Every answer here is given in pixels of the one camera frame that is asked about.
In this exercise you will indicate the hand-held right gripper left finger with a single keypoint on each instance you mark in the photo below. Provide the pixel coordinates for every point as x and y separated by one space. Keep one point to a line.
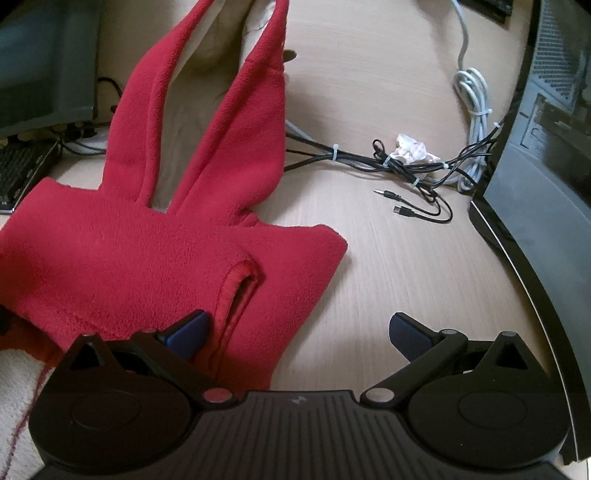
190 333

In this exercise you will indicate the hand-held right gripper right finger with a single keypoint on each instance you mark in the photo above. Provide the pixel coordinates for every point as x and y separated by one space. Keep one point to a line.
410 339

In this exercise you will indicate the red fleece hooded garment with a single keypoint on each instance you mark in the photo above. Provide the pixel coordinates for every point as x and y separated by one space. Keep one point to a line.
138 258

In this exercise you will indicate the crumpled clear plastic wrapper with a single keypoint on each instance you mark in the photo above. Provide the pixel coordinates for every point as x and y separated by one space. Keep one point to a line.
413 150

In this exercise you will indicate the black glass computer case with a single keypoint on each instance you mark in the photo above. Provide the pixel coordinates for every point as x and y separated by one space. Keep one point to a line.
545 161

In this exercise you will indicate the black keyboard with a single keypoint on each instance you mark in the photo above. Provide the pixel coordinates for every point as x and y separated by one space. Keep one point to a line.
23 170

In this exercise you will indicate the black computer monitor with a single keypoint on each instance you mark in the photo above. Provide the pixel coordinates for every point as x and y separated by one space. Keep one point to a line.
44 60

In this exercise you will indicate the black flat device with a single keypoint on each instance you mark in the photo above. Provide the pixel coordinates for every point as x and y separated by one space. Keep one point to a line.
489 7

